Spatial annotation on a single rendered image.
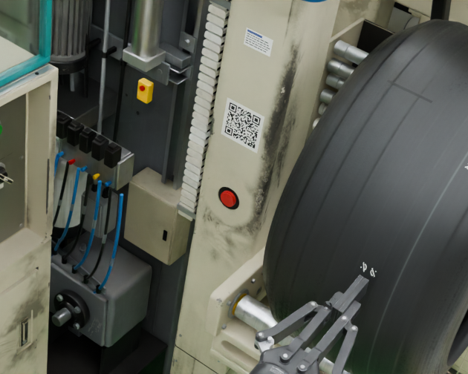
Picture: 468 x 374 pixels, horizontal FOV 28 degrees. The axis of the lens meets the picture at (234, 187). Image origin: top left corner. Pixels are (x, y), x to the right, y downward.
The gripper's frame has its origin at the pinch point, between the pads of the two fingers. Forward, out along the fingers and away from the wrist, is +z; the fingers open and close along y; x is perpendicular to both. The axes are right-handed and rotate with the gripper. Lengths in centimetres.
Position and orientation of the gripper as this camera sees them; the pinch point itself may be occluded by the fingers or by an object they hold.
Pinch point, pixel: (349, 300)
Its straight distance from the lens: 125.6
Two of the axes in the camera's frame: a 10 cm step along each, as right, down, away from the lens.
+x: -0.7, 7.0, 7.1
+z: 5.9, -5.5, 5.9
